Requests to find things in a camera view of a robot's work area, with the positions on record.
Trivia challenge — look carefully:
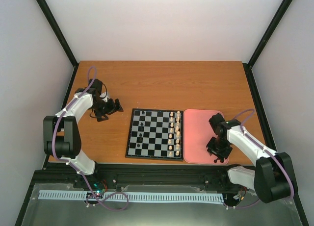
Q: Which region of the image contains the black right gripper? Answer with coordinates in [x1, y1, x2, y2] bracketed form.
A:
[207, 136, 233, 160]

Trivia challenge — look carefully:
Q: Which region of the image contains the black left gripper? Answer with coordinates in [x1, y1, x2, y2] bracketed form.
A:
[91, 99, 124, 122]

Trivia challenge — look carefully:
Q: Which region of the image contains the black and white chessboard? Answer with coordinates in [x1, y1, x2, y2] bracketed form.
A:
[125, 108, 183, 161]

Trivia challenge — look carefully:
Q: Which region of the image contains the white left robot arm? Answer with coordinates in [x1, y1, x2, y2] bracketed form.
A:
[43, 79, 123, 188]

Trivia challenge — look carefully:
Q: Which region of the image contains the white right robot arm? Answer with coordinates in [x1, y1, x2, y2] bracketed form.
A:
[207, 113, 298, 203]

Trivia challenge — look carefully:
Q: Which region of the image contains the pink plastic tray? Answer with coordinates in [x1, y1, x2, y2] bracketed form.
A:
[183, 109, 229, 165]

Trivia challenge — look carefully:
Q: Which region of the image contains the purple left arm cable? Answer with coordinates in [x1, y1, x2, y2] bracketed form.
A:
[51, 66, 130, 211]

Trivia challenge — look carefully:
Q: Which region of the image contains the light blue cable duct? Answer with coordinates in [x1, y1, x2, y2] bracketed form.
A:
[38, 190, 224, 204]

